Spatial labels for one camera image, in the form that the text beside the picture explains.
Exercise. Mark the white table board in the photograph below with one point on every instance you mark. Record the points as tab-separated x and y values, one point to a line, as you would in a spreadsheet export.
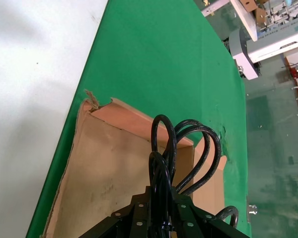
245	19

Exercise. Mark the small brown cardboard box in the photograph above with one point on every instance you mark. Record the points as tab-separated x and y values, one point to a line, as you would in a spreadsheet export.
260	17

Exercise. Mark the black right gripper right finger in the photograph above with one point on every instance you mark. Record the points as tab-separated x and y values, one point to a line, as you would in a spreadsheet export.
188	218

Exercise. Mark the green table cloth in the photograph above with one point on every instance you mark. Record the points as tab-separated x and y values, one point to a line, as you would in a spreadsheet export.
151	62

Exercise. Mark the grey white machine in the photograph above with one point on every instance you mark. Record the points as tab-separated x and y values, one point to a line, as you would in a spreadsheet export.
268	44

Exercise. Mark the small metal clamp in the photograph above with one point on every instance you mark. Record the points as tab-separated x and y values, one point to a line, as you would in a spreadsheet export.
252	209

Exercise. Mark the empty open cardboard box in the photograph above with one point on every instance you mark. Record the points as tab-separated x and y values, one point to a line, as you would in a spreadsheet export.
101	161

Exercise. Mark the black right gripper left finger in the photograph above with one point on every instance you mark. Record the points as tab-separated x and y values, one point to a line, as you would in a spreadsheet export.
136	215

